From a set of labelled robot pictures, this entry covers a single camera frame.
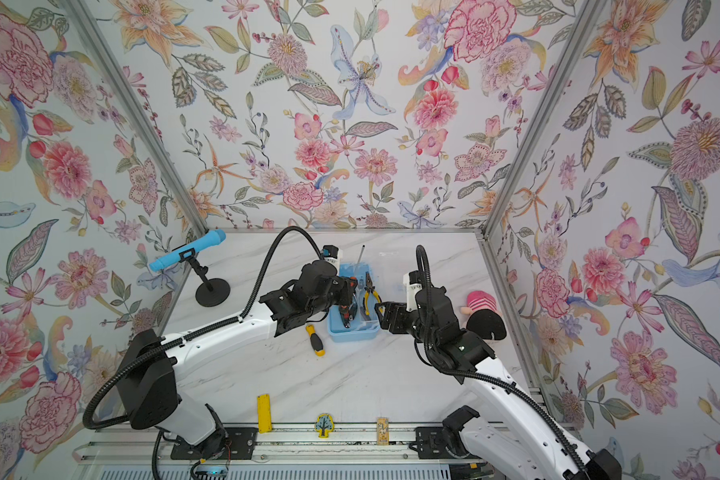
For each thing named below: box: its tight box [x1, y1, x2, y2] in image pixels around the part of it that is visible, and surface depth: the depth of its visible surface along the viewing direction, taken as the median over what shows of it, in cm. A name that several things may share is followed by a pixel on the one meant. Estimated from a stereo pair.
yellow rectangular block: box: [257, 394, 273, 433], surface depth 80 cm
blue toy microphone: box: [149, 229, 226, 272], surface depth 90 cm
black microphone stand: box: [178, 248, 231, 307], surface depth 103 cm
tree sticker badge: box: [315, 413, 334, 439], surface depth 78 cm
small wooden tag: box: [377, 417, 389, 446], surface depth 76 cm
